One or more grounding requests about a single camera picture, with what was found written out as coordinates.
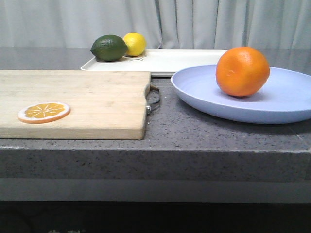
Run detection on orange slice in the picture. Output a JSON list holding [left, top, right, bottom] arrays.
[[17, 102, 71, 124]]

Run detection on cream serving tray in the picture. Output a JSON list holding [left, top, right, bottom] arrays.
[[81, 49, 226, 77]]

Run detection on grey curtain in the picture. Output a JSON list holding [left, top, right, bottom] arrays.
[[0, 0, 311, 49]]

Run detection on wooden cutting board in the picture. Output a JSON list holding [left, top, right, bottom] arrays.
[[0, 70, 151, 140]]

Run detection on orange fruit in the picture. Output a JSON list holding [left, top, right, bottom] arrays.
[[216, 47, 270, 97]]

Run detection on light blue plate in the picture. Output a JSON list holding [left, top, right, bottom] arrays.
[[171, 65, 311, 124]]

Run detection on dark green lime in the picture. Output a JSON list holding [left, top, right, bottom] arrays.
[[90, 34, 128, 62]]

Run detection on yellow lemon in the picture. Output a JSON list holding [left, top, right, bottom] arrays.
[[123, 32, 147, 57]]

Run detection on metal cutting board handle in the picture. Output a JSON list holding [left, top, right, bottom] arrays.
[[146, 84, 160, 115]]

